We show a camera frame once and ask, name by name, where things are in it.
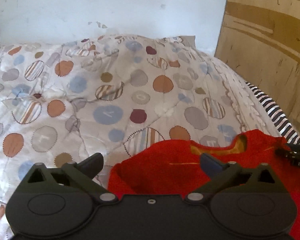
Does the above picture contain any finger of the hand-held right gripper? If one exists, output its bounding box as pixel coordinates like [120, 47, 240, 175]
[275, 142, 300, 159]

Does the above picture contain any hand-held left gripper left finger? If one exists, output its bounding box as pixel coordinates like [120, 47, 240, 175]
[23, 152, 119, 203]

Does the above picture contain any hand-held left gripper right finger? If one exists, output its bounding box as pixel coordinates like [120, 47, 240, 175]
[183, 153, 282, 203]

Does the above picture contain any red long-sleeve top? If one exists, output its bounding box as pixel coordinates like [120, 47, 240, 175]
[107, 129, 300, 240]

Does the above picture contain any black white striped bedsheet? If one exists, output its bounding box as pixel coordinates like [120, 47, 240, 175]
[244, 81, 300, 146]

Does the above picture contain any dotted patchwork quilt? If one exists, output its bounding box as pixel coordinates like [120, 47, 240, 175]
[0, 34, 292, 240]

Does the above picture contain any wooden board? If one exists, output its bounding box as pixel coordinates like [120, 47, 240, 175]
[213, 0, 300, 143]

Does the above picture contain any grey pillow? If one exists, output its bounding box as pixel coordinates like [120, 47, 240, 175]
[177, 35, 197, 48]

